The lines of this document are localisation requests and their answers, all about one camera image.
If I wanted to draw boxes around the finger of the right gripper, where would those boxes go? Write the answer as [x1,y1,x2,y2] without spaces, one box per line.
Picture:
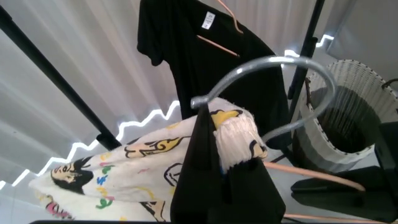
[323,166,386,189]
[290,183,398,222]

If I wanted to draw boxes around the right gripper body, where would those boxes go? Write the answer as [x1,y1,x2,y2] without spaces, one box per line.
[374,121,398,200]

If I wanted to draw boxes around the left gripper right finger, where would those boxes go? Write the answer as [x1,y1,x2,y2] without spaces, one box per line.
[228,156,287,223]

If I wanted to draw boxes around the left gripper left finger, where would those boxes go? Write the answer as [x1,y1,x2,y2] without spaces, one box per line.
[170,107,229,223]

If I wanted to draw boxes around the cream printed garment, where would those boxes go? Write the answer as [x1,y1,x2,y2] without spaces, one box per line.
[28,98,269,222]

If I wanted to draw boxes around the black t-shirt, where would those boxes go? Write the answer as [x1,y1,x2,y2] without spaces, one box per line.
[136,0,292,151]

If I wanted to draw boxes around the pink clothes hanger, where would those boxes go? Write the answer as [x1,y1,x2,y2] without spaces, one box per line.
[196,0,245,58]
[190,55,389,224]

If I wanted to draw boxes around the white laundry basket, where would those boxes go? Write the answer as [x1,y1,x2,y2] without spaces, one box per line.
[292,58,398,174]

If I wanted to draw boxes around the black clothes rack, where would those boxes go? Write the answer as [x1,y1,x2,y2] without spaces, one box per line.
[0,0,326,162]

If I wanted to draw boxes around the white curtain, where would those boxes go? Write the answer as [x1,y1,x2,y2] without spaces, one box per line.
[0,0,336,191]

